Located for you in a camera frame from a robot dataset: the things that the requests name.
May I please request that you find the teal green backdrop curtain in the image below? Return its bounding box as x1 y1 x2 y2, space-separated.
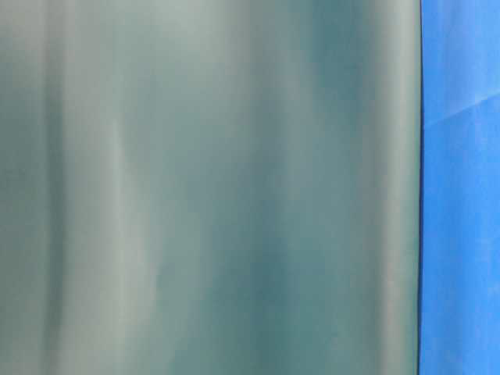
1 1 420 374

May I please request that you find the blue table mat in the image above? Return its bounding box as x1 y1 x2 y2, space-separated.
420 1 499 374

